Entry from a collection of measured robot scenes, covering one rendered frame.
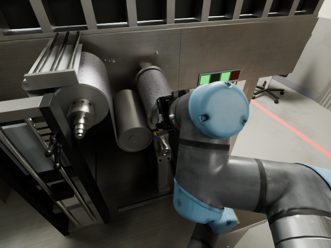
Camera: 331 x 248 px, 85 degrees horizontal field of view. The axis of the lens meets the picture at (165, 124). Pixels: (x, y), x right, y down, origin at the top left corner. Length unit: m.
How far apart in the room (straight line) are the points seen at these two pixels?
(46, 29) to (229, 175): 0.75
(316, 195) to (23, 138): 0.52
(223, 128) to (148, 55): 0.66
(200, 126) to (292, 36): 1.04
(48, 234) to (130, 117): 0.52
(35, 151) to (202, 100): 0.41
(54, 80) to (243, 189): 0.43
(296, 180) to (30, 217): 0.88
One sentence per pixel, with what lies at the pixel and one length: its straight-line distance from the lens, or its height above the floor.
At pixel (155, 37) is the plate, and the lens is 0.83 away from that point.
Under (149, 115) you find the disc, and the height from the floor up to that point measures 1.27.
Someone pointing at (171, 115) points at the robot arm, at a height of 1.42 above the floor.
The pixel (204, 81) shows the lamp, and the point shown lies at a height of 1.18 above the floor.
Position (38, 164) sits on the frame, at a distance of 0.55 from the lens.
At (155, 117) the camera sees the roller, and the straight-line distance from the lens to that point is 0.58.
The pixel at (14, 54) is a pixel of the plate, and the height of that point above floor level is 1.39.
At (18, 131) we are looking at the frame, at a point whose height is 1.37.
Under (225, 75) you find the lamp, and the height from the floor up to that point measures 1.20.
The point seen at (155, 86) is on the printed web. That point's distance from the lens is 0.65.
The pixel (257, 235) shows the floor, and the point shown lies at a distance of 1.86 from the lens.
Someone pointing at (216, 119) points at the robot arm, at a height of 1.49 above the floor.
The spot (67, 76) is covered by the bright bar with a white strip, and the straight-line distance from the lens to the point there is 0.47.
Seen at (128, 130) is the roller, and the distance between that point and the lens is 0.60.
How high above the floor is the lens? 1.63
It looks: 41 degrees down
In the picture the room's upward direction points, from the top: straight up
